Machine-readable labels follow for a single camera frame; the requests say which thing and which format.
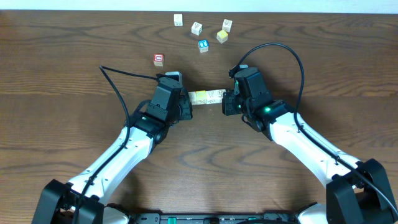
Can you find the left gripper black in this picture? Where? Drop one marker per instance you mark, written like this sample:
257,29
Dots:
185,106

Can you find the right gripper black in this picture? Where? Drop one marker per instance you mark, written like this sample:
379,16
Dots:
227,108

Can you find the plain white block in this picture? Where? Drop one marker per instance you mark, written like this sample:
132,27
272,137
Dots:
193,97

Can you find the yellow block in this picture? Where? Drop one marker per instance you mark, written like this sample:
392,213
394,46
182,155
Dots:
201,97

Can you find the white block with pattern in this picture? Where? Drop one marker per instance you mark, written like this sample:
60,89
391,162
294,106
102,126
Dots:
212,97

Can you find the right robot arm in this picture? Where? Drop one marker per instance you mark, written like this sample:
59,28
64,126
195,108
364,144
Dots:
356,191

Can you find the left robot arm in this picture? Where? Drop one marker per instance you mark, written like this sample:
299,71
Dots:
84,198

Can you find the red letter block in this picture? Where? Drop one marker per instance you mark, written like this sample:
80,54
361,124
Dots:
158,60

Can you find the blue letter block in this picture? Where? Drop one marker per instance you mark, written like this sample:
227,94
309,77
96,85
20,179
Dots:
203,46

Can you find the yellow-top block near centre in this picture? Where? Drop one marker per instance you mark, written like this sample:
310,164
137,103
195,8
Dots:
222,36

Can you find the white patterned block top right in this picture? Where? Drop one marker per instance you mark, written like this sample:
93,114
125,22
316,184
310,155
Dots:
227,25

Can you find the white block tilted top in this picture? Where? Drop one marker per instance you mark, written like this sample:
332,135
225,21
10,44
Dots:
196,28

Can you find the white block top left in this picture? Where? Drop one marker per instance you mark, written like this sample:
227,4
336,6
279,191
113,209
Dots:
178,20

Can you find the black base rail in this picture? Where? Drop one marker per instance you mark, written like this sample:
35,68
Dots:
211,218

